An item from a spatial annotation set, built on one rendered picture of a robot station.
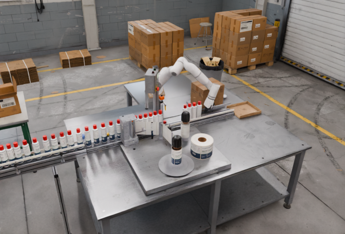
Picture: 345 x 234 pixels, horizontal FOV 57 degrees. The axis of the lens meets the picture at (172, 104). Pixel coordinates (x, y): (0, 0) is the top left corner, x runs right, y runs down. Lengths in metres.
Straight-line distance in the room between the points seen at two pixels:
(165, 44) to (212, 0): 3.42
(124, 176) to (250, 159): 1.14
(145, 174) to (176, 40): 4.36
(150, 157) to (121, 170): 0.28
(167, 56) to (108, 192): 4.45
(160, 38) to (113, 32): 2.31
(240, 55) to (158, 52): 1.70
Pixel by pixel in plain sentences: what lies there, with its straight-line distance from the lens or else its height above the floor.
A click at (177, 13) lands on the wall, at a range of 9.12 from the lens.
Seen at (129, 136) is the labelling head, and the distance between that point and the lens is 3.03.
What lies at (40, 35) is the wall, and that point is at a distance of 8.20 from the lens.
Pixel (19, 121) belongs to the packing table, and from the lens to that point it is 3.90.
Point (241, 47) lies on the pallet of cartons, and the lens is 6.74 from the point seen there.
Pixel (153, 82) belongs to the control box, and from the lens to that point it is 2.97.
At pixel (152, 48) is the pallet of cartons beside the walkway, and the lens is 6.45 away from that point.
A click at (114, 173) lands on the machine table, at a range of 2.80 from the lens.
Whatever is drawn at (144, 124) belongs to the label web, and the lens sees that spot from 3.02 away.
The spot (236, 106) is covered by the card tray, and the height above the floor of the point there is 0.83.
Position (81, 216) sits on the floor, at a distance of 3.66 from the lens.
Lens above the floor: 2.64
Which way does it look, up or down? 29 degrees down
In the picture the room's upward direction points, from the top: 1 degrees clockwise
